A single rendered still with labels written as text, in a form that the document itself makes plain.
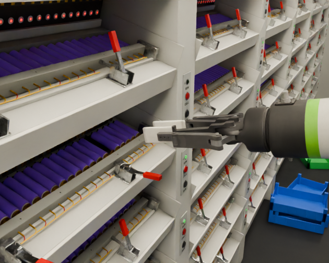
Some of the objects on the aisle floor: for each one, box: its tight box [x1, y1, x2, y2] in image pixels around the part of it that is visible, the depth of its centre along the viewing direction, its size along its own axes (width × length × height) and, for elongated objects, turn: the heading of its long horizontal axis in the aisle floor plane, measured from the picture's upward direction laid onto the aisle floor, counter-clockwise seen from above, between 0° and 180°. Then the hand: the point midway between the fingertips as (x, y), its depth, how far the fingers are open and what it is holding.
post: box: [100, 0, 197, 263], centre depth 96 cm, size 20×9×176 cm, turn 62°
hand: (164, 131), depth 70 cm, fingers open, 3 cm apart
